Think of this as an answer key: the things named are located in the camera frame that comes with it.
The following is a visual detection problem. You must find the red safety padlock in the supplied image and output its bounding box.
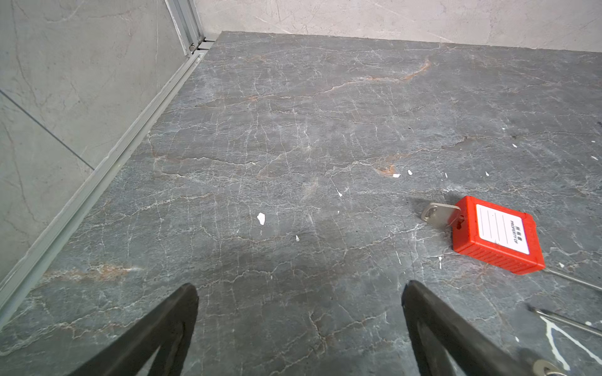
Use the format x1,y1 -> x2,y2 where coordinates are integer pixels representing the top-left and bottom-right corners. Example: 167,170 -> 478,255
451,196 -> 602,339

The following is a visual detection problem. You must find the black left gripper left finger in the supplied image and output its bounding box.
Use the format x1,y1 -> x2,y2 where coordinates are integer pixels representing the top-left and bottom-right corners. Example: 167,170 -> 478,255
72,284 -> 199,375

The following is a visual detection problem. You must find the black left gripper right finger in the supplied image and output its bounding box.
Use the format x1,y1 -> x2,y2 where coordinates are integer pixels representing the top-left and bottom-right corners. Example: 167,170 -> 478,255
401,280 -> 532,375

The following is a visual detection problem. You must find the aluminium frame rail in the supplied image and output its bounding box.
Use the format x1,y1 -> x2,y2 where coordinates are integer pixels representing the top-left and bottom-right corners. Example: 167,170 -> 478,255
1,1 -> 205,324

